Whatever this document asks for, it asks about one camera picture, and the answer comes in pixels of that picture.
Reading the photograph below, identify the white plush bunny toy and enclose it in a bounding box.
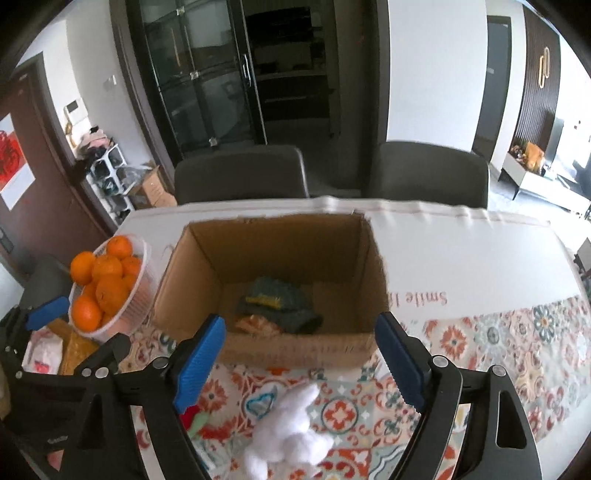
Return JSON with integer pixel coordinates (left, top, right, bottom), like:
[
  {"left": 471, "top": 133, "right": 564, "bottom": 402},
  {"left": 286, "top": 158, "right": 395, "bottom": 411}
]
[{"left": 243, "top": 383, "right": 335, "bottom": 479}]

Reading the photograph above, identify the red green plush toy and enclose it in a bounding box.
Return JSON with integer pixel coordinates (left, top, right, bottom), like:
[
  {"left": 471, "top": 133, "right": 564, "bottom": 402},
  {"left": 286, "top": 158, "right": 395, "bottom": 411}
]
[{"left": 179, "top": 405, "right": 209, "bottom": 439}]

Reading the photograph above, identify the yellow woven mat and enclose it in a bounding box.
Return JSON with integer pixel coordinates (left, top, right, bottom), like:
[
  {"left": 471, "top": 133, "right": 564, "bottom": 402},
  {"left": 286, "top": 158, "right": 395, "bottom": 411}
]
[{"left": 48, "top": 318, "right": 99, "bottom": 375}]

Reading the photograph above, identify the orange fruit front left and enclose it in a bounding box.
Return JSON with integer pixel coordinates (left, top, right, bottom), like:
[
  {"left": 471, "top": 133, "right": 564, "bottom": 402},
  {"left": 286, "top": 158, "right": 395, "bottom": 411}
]
[{"left": 71, "top": 295, "right": 103, "bottom": 333}]

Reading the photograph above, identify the orange fruit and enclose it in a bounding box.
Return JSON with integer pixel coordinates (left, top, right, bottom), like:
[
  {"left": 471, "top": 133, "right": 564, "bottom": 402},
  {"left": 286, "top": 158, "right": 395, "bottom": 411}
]
[
  {"left": 105, "top": 235, "right": 133, "bottom": 260},
  {"left": 69, "top": 251, "right": 96, "bottom": 286},
  {"left": 71, "top": 295, "right": 103, "bottom": 333},
  {"left": 95, "top": 275, "right": 130, "bottom": 316}
]

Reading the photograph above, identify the orange fruit left upper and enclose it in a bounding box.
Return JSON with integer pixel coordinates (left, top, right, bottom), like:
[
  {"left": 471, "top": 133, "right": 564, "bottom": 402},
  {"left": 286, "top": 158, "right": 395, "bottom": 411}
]
[{"left": 69, "top": 251, "right": 96, "bottom": 286}]

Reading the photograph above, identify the white plastic fruit basket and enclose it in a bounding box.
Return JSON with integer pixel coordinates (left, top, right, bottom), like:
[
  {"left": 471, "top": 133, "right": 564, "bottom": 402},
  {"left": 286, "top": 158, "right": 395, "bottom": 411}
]
[{"left": 68, "top": 234, "right": 157, "bottom": 343}]

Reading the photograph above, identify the orange fruit centre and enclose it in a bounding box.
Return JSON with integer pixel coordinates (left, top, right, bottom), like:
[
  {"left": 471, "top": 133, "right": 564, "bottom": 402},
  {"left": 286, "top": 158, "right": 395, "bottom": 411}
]
[{"left": 95, "top": 275, "right": 130, "bottom": 316}]

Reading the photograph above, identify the orange fruit top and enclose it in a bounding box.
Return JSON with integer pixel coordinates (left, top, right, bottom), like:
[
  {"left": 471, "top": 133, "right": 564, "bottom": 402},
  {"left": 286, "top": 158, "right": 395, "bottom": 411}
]
[{"left": 105, "top": 235, "right": 133, "bottom": 260}]

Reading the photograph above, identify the patterned table cloth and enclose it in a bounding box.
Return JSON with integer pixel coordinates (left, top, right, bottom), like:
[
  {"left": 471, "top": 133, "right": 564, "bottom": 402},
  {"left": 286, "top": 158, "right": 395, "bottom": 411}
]
[{"left": 120, "top": 197, "right": 590, "bottom": 479}]

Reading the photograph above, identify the dark green knitted cloth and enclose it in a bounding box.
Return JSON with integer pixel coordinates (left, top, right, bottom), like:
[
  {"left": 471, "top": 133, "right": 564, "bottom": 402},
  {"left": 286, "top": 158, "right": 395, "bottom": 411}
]
[{"left": 236, "top": 277, "right": 324, "bottom": 335}]

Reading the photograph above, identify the brown cardboard box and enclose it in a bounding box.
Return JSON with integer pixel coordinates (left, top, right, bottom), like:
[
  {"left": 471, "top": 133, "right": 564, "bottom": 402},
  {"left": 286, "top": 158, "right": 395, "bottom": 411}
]
[{"left": 153, "top": 214, "right": 390, "bottom": 368}]

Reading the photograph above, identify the red paper door poster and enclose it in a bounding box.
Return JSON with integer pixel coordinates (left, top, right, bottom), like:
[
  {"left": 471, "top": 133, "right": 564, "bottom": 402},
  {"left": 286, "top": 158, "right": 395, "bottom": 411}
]
[{"left": 0, "top": 114, "right": 35, "bottom": 211}]

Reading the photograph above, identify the white shoe rack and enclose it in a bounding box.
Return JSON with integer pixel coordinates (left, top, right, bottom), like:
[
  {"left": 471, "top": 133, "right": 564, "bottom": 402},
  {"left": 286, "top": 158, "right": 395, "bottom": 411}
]
[{"left": 86, "top": 142, "right": 138, "bottom": 226}]

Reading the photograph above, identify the small floor cardboard box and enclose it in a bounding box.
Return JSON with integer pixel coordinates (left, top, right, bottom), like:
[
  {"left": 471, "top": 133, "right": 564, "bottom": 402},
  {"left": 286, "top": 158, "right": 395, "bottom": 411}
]
[{"left": 128, "top": 166, "right": 177, "bottom": 210}]

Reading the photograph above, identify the dark chair right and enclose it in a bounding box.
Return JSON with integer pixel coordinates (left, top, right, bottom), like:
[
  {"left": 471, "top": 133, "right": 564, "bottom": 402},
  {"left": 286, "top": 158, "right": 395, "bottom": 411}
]
[{"left": 366, "top": 141, "right": 490, "bottom": 209}]

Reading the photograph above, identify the dark chair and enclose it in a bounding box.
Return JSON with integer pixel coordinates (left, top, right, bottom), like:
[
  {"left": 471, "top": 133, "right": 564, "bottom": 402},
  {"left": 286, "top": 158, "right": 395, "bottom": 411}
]
[
  {"left": 174, "top": 145, "right": 310, "bottom": 205},
  {"left": 366, "top": 141, "right": 490, "bottom": 209}
]

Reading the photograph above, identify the dark chair left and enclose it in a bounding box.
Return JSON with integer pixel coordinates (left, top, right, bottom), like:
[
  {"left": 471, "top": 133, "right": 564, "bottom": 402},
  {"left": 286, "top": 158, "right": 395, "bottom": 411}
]
[{"left": 174, "top": 145, "right": 310, "bottom": 205}]

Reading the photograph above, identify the white tv console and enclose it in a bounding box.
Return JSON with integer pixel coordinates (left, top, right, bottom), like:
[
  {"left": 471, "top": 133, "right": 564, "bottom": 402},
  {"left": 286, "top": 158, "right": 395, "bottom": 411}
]
[{"left": 501, "top": 153, "right": 590, "bottom": 214}]

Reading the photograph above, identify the black glass cabinet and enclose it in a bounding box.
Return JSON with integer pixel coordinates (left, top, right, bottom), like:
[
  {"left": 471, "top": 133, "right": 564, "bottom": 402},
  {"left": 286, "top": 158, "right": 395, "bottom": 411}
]
[{"left": 109, "top": 0, "right": 339, "bottom": 164}]

